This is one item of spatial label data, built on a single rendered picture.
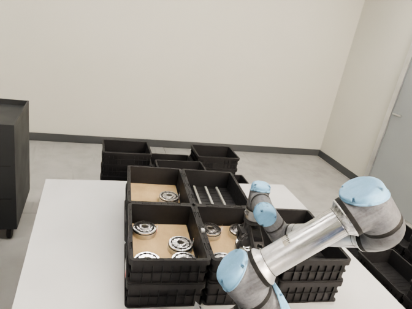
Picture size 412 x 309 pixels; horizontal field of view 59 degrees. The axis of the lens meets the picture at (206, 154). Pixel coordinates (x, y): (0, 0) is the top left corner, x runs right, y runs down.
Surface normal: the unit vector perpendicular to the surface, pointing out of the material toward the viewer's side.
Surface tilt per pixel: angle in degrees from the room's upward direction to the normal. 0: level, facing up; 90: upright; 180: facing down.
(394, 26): 90
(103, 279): 0
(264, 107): 90
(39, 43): 90
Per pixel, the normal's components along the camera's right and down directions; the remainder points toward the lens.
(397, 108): -0.95, -0.04
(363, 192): -0.46, -0.84
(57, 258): 0.16, -0.92
